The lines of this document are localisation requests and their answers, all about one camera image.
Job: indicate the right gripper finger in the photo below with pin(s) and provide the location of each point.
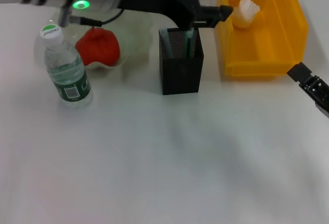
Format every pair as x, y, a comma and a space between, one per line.
308, 80

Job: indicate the white paper ball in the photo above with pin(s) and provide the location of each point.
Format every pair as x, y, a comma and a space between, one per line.
245, 13

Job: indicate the green utility knife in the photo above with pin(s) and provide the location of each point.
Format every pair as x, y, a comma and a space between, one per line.
189, 44

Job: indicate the red apple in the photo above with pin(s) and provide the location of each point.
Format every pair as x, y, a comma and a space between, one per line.
97, 49

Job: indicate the clear plastic water bottle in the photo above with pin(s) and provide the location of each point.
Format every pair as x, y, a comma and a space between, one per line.
64, 67

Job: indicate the black mesh pen holder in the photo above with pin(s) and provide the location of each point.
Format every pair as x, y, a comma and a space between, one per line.
182, 77

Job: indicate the green glass fruit plate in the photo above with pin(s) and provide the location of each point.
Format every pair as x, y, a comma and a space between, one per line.
133, 34

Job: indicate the yellow plastic bin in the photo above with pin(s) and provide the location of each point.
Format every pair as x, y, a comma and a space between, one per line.
262, 46

